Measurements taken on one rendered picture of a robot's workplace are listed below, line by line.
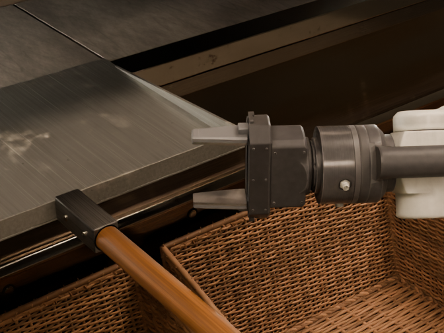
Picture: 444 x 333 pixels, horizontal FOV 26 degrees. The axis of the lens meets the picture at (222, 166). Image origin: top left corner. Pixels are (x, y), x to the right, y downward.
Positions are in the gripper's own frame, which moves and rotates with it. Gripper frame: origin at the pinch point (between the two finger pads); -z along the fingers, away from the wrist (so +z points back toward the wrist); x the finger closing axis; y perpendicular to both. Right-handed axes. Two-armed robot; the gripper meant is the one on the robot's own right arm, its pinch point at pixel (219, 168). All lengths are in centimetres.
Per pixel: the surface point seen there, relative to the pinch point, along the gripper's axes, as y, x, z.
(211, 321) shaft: 18.8, -6.3, -1.8
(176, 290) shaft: 13.8, -6.2, -5.1
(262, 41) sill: -61, -11, 11
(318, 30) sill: -68, -12, 21
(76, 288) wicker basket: -35, -43, -22
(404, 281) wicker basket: -67, -68, 42
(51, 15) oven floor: -71, -9, -26
